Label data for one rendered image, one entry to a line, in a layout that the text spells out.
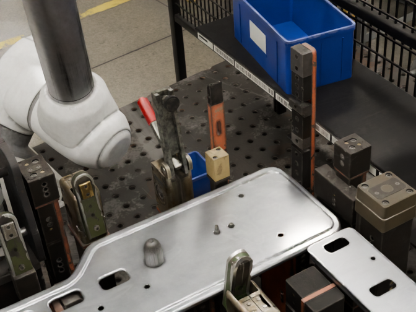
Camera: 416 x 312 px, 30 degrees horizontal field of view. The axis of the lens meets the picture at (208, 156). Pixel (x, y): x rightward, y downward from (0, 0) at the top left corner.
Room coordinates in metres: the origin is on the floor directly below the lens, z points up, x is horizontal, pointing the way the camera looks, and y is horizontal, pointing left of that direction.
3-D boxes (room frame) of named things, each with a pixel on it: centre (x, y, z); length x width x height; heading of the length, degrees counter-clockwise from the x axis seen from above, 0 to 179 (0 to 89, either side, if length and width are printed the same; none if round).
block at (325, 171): (1.13, -0.24, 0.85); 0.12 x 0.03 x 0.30; 28
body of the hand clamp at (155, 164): (1.17, 0.07, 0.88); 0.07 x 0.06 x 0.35; 28
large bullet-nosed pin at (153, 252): (0.96, 0.11, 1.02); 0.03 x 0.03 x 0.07
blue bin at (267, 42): (1.57, -0.21, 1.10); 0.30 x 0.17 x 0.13; 18
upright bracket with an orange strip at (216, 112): (1.20, -0.02, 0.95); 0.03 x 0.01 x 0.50; 118
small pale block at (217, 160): (1.17, -0.02, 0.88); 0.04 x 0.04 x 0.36; 28
